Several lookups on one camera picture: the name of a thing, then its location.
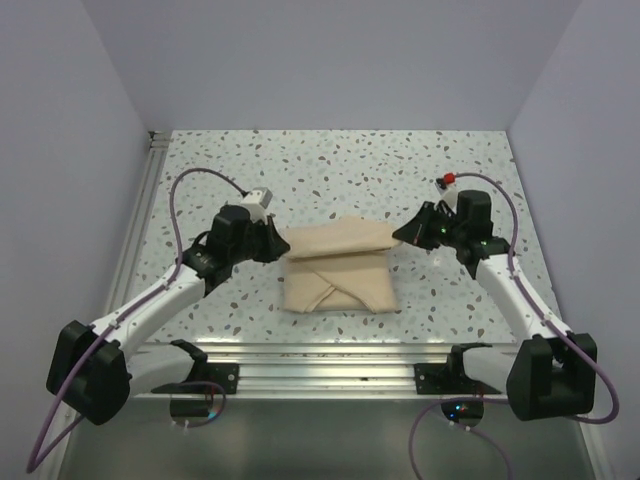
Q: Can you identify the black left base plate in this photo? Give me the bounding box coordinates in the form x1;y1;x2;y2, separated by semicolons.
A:
151;363;240;395

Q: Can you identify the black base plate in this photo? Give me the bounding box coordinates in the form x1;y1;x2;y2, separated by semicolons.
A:
413;363;500;395
151;363;240;395

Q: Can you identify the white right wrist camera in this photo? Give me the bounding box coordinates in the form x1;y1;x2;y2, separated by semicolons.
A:
435;173;458;211

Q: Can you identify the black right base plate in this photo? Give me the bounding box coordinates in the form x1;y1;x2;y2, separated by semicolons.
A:
413;363;500;395

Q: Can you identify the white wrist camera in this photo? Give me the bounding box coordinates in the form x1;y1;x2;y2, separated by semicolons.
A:
240;187;273;218
435;173;458;211

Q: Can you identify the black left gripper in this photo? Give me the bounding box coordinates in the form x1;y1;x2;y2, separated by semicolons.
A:
229;214;289;264

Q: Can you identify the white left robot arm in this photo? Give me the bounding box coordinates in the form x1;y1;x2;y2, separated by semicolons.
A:
46;201;290;425

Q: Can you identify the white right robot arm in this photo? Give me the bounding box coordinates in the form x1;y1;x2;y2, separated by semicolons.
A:
392;190;597;421

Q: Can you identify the beige cloth mat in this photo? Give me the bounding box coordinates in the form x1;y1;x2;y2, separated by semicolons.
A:
283;216;400;314

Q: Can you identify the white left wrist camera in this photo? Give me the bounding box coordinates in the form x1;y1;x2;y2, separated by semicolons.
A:
240;187;273;218

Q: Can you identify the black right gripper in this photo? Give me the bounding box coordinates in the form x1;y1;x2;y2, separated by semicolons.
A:
394;201;466;251

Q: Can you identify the aluminium rail frame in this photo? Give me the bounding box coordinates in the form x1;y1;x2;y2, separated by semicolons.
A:
64;130;591;401

